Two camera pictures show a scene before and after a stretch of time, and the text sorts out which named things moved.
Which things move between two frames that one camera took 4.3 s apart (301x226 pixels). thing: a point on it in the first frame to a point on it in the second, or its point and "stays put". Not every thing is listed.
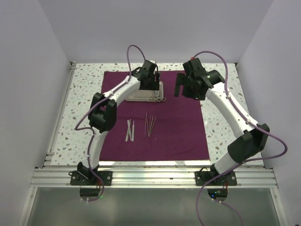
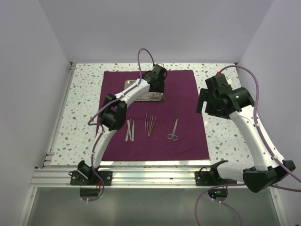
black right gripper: (183, 79) to (203, 97)
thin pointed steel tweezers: (152, 125) stays put
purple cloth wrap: (172, 130) stays put
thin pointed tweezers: (150, 126) stays put
